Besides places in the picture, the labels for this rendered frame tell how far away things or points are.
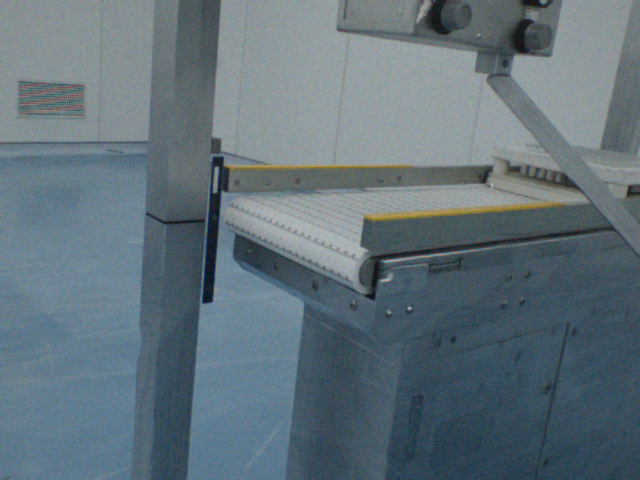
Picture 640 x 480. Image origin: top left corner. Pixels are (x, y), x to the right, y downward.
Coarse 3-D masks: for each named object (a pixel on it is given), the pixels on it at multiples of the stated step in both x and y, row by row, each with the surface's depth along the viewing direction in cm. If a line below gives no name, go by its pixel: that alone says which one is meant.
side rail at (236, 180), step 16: (224, 176) 89; (240, 176) 90; (256, 176) 91; (272, 176) 93; (288, 176) 94; (304, 176) 96; (320, 176) 98; (336, 176) 100; (352, 176) 102; (368, 176) 104; (384, 176) 106; (400, 176) 108; (416, 176) 111; (432, 176) 113; (448, 176) 115; (464, 176) 118; (480, 176) 121; (240, 192) 90
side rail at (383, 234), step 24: (432, 216) 74; (456, 216) 76; (480, 216) 79; (504, 216) 82; (528, 216) 85; (552, 216) 88; (576, 216) 92; (600, 216) 96; (384, 240) 70; (408, 240) 72; (432, 240) 75; (456, 240) 77
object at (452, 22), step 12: (444, 0) 61; (456, 0) 61; (432, 12) 61; (444, 12) 61; (456, 12) 60; (468, 12) 61; (432, 24) 62; (444, 24) 61; (456, 24) 60; (468, 24) 61
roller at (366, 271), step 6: (372, 258) 72; (366, 264) 71; (372, 264) 71; (360, 270) 71; (366, 270) 71; (372, 270) 72; (378, 270) 72; (360, 276) 71; (366, 276) 71; (372, 276) 72; (360, 282) 72; (366, 282) 72; (372, 282) 72
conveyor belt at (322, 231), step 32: (352, 192) 102; (384, 192) 105; (416, 192) 108; (448, 192) 111; (480, 192) 115; (256, 224) 84; (288, 224) 80; (320, 224) 80; (352, 224) 82; (608, 224) 101; (288, 256) 80; (320, 256) 75; (352, 256) 71; (352, 288) 72
